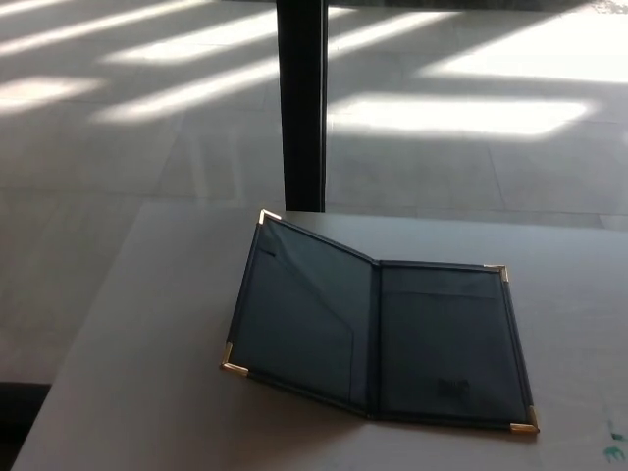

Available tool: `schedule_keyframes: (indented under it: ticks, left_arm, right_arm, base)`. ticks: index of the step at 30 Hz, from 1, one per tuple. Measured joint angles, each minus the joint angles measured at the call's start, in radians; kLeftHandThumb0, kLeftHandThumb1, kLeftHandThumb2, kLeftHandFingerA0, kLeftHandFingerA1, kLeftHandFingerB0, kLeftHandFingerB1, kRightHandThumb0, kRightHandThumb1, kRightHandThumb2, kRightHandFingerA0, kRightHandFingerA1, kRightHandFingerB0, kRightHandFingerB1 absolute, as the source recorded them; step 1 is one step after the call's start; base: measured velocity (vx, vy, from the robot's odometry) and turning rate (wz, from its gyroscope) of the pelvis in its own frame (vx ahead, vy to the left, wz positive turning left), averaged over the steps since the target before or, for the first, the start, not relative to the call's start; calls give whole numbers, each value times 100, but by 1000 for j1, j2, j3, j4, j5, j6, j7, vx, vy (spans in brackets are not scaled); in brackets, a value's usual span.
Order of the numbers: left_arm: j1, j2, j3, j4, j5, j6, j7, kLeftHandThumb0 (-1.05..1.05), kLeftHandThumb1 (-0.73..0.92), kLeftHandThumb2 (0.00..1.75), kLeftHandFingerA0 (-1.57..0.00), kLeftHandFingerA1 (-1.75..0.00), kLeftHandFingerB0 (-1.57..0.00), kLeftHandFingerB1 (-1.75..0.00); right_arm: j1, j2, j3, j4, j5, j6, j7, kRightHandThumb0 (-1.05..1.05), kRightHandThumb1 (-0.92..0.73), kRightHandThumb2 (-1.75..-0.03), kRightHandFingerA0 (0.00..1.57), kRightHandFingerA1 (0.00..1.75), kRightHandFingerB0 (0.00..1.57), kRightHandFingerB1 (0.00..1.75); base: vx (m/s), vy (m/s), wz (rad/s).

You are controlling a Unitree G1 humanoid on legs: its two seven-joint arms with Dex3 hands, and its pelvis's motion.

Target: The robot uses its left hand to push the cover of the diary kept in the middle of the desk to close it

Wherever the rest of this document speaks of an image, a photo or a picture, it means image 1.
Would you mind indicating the dark diary folder gold corners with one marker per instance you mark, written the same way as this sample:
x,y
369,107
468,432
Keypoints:
x,y
427,343

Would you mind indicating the black vertical pillar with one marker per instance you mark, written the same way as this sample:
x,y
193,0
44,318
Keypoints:
x,y
301,103

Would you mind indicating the dark object beside table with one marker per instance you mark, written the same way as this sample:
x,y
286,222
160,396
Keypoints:
x,y
19,417

